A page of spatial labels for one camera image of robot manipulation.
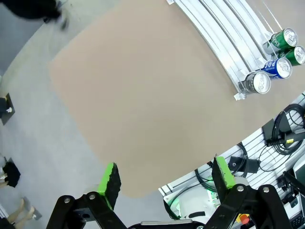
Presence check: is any clear acrylic can rack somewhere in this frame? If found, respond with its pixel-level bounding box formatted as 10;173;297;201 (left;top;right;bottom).
166;0;286;101

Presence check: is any black power adapter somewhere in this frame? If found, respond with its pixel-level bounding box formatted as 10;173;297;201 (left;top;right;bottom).
261;118;276;144

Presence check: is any white slotted base panel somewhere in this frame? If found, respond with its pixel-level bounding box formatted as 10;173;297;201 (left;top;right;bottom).
158;92;305;198

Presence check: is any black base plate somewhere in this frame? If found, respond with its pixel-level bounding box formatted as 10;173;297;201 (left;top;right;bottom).
0;92;15;126

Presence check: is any black cable bundle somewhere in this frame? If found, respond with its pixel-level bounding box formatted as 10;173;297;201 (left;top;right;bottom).
264;103;305;156

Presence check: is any blue Pocari Sweat can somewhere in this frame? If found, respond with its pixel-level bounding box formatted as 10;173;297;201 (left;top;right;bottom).
260;57;293;80

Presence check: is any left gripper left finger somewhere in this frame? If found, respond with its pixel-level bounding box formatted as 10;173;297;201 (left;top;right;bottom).
45;163;127;229

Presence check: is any dark grey soda can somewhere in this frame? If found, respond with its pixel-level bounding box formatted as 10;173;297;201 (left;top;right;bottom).
243;71;272;95

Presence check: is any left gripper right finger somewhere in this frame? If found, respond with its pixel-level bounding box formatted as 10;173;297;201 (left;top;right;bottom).
202;156;294;229

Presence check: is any green Chilsung cider can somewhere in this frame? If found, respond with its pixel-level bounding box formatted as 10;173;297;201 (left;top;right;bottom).
263;28;299;53
276;45;305;65

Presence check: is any small black adapter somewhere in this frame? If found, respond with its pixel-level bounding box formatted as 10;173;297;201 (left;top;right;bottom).
245;159;261;174

